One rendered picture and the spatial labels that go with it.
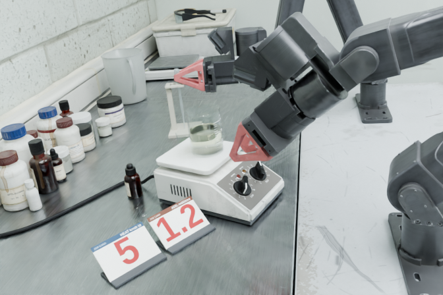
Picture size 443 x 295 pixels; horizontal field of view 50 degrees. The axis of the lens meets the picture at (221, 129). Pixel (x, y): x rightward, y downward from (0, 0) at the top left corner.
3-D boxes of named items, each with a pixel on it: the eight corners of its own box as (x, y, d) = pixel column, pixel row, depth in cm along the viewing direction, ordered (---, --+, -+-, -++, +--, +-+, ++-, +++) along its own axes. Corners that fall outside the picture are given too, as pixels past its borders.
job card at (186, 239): (215, 228, 78) (213, 207, 77) (172, 255, 73) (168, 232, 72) (192, 216, 83) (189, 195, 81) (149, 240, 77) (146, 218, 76)
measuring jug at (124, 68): (159, 103, 143) (152, 54, 137) (118, 113, 138) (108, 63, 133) (143, 89, 159) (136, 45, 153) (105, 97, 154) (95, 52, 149)
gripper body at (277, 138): (240, 122, 65) (275, 93, 61) (272, 99, 73) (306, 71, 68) (269, 160, 65) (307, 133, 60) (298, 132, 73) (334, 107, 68)
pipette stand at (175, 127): (202, 124, 124) (196, 76, 119) (200, 135, 116) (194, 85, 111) (172, 126, 124) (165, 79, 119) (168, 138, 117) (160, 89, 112)
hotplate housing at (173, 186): (285, 191, 87) (283, 152, 84) (251, 228, 77) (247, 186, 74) (188, 171, 99) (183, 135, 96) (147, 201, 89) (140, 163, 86)
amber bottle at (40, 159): (62, 184, 100) (50, 135, 96) (53, 194, 96) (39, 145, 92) (42, 184, 100) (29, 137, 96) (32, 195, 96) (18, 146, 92)
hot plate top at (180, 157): (244, 147, 88) (244, 143, 88) (209, 176, 79) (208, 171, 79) (192, 139, 94) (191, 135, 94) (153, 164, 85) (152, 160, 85)
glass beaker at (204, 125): (202, 143, 91) (197, 101, 88) (231, 147, 87) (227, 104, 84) (181, 159, 85) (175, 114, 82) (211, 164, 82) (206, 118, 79)
